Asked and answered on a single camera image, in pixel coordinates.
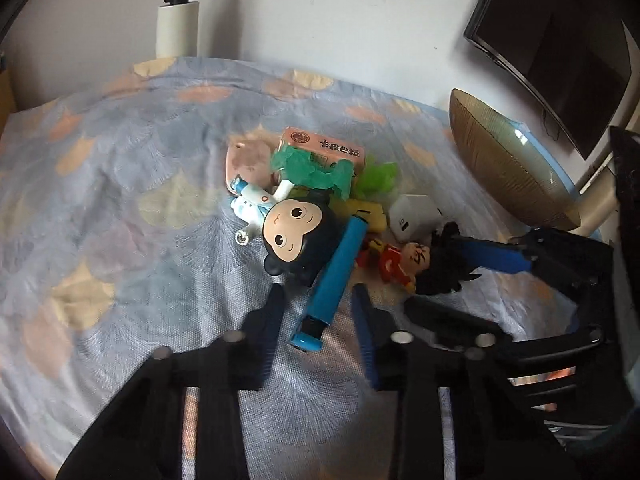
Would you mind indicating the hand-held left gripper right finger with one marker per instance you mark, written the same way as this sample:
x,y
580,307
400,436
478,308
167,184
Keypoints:
x,y
364,340

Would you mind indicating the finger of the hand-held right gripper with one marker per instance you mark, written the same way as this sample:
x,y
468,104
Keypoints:
x,y
492,256
440,321

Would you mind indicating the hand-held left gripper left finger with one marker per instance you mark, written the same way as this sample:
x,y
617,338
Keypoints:
x,y
270,332

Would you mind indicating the blue cylinder tube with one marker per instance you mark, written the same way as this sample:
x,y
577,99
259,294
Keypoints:
x,y
332,280

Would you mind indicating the red-clothed spiky-hair figurine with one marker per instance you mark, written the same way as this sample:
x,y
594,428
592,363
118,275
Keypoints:
x,y
400,260

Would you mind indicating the white charger plug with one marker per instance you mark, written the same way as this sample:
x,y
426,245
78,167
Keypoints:
x,y
412,215

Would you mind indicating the golden glass bowl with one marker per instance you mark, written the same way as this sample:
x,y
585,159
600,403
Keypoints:
x,y
505,160

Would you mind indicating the big-head black-haired doll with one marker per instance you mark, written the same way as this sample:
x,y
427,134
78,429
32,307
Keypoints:
x,y
300,232

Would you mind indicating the yellow block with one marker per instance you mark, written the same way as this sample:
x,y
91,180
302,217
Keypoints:
x,y
367,215

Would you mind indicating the white and blue figurine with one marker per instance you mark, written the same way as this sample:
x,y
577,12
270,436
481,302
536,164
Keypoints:
x,y
252,202

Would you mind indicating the light green plastic toy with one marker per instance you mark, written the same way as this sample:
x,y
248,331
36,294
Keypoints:
x,y
377,177

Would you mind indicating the dark green plastic toy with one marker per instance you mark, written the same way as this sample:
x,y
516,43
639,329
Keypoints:
x,y
310,172

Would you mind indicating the pink oval tag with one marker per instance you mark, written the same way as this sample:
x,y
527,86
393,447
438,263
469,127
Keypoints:
x,y
246,162

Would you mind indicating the blue floral printed cloth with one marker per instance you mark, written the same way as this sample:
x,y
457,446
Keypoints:
x,y
125,185

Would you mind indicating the black flat screen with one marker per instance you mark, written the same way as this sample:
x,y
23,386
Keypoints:
x,y
560,45

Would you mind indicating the white pole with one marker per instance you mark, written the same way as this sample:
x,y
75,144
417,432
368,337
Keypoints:
x,y
177,30

